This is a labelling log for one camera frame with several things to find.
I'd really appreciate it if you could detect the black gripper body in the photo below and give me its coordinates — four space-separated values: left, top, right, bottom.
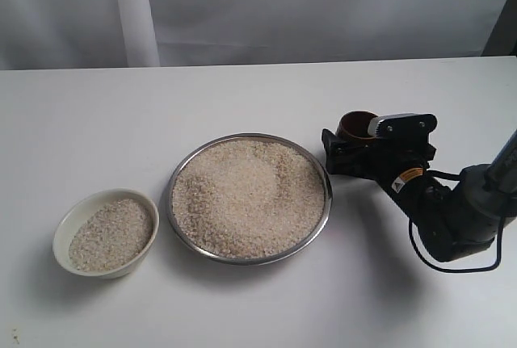
355 140 439 203

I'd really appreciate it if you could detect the brown wooden cup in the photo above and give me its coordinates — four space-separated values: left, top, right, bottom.
336 111 377 141

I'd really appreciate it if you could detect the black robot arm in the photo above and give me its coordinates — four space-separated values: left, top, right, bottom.
322 111 516 270

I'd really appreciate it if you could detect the rice pile in tray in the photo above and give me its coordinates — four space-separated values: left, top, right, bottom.
171 139 325 259

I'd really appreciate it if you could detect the white rice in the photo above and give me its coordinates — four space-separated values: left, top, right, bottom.
69 199 153 272

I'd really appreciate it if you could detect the white ceramic bowl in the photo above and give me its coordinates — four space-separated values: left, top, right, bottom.
53 188 160 279

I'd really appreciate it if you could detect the round steel tray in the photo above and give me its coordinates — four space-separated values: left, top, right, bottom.
166 133 332 266

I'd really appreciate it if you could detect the white backdrop curtain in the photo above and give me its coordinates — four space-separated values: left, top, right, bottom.
1 0 506 69

